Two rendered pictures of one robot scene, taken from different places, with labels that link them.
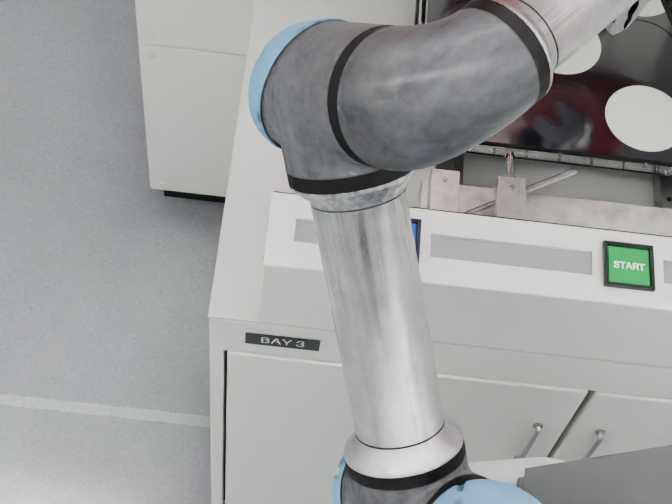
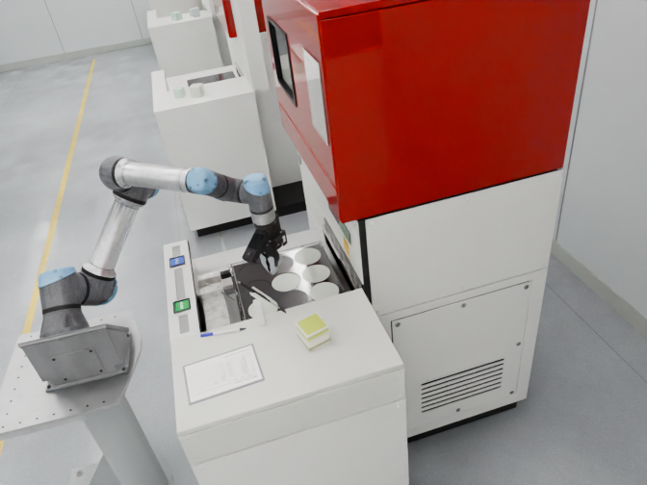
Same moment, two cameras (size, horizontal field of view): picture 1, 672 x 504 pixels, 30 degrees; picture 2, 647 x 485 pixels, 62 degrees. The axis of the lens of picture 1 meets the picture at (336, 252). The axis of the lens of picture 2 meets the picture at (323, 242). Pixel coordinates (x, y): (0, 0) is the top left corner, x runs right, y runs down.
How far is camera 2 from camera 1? 202 cm
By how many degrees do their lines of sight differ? 56
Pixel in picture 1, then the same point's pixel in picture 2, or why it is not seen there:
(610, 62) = (284, 294)
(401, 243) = (115, 214)
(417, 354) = (102, 242)
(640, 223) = (221, 322)
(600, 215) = (221, 313)
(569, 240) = (188, 292)
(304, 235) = (174, 248)
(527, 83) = (108, 172)
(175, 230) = not seen: hidden behind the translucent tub
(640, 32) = (302, 297)
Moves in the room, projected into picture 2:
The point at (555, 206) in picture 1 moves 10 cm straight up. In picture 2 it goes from (220, 303) to (215, 281)
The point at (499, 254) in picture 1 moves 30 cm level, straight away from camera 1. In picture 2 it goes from (179, 281) to (263, 275)
